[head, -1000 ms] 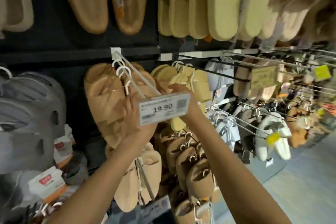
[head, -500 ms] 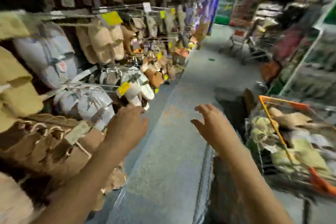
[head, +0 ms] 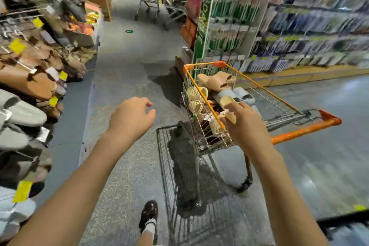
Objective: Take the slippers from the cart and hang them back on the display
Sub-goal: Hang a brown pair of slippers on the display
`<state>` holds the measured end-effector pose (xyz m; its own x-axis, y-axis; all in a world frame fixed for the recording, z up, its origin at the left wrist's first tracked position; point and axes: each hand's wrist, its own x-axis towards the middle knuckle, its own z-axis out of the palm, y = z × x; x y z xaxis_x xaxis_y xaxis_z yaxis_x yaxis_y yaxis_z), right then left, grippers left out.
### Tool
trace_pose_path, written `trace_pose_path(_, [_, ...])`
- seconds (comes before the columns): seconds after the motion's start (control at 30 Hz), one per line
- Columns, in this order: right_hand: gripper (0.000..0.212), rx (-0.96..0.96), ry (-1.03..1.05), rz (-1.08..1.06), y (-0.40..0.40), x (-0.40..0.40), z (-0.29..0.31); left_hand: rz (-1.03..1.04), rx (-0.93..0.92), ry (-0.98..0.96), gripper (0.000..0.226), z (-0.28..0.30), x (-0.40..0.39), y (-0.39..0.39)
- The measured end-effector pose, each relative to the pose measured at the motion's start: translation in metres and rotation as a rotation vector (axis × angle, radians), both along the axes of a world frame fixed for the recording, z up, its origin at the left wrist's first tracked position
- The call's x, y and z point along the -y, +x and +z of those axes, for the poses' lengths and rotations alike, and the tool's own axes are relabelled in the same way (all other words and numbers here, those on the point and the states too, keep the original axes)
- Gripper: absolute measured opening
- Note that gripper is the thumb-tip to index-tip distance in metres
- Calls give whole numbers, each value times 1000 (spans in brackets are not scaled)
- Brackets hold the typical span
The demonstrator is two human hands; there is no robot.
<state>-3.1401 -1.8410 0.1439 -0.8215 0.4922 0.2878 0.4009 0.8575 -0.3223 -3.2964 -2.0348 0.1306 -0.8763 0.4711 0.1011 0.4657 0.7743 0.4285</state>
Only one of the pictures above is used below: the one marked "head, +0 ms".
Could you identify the person's left hand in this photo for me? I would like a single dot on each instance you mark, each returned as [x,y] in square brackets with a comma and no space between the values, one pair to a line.
[131,122]

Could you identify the person's right hand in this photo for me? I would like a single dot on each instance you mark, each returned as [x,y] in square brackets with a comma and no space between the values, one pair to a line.
[248,130]

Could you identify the grey slippers pair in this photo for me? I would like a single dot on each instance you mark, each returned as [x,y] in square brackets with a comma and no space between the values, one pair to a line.
[239,94]

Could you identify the brown slippers pair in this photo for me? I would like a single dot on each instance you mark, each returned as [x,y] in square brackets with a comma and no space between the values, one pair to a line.
[216,80]
[207,123]

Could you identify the orange metal shopping cart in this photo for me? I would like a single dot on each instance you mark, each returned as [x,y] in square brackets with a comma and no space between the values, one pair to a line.
[305,130]

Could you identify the wall display of slippers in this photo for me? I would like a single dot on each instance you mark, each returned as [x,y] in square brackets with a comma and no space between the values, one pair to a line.
[69,127]

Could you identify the person's left forearm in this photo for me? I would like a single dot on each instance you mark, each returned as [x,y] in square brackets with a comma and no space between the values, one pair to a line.
[66,194]

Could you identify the person's right forearm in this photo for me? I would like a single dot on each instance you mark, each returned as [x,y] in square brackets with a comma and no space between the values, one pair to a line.
[288,202]

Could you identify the long shelf with yellow base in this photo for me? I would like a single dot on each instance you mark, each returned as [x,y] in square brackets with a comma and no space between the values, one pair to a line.
[302,75]

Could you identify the person's black shoe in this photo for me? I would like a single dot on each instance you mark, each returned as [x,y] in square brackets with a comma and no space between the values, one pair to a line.
[148,212]

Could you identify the person's white sock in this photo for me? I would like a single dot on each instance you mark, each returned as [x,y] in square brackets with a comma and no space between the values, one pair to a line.
[150,227]

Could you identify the plain metal cart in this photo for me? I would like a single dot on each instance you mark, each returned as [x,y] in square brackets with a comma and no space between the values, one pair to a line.
[176,0]

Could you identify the cardboard tray of sandals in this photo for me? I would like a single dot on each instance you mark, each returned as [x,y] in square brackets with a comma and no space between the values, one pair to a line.
[80,35]

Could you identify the stack of orange boxes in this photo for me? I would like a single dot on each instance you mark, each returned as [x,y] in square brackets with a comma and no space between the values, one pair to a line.
[188,32]

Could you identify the white green toothbrush stand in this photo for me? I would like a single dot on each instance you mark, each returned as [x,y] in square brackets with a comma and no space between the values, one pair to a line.
[203,29]

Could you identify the hanging green toothbrush packs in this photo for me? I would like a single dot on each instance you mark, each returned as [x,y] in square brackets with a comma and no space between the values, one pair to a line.
[230,9]

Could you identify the rows of blue toothbrush packets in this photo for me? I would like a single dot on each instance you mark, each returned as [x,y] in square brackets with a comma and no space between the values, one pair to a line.
[311,23]

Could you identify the red side poster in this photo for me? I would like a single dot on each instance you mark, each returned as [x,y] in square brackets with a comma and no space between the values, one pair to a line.
[194,0]

